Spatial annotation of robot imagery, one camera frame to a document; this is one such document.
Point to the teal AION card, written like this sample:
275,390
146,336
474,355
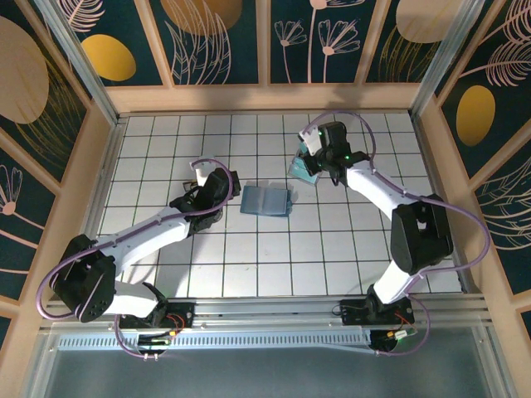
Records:
304,149

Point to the clear plastic card box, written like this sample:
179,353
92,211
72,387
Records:
310,181

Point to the teal leather card holder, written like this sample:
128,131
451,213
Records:
265,203

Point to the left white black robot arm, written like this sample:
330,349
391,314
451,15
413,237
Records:
141,240

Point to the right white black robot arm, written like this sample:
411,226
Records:
419,232

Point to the grey metal sheet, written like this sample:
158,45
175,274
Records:
265,373

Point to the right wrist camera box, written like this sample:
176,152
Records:
310,140

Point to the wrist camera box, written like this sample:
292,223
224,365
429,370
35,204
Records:
203,172
310,140

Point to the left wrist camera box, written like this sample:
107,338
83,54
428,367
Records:
203,172

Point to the aluminium side rail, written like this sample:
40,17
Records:
427,166
108,166

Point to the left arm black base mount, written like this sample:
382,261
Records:
184,313

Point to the aluminium mounting rail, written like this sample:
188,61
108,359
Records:
265,309

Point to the aluminium corner post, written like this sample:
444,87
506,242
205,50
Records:
81,66
446,56

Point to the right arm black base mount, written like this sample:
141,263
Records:
352,313

